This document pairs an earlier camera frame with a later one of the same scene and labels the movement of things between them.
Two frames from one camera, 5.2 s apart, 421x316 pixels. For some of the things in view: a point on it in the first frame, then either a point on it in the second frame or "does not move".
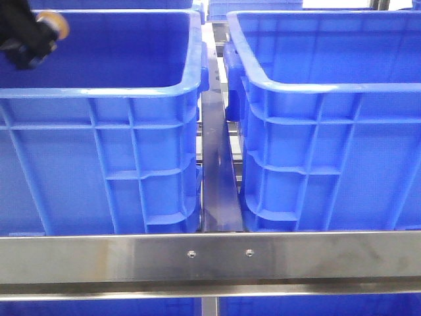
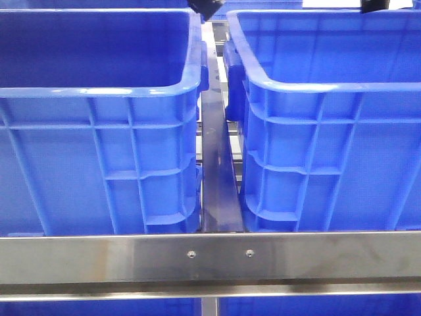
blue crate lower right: (409, 305) does not move
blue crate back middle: (218, 10) does not move
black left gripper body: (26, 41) to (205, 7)
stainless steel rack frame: (222, 261) does not move
